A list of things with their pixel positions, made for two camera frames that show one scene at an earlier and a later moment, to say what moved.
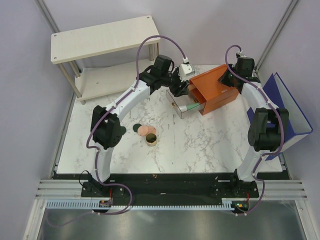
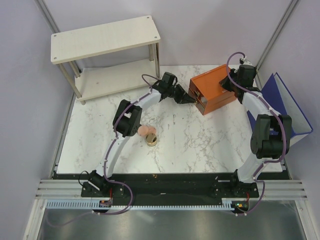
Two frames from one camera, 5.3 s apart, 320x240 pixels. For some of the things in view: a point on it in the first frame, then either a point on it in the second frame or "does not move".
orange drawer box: (214, 92) does not move
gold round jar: (151, 139) does not move
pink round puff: (142, 130) does not move
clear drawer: (185, 105) -> (201, 97)
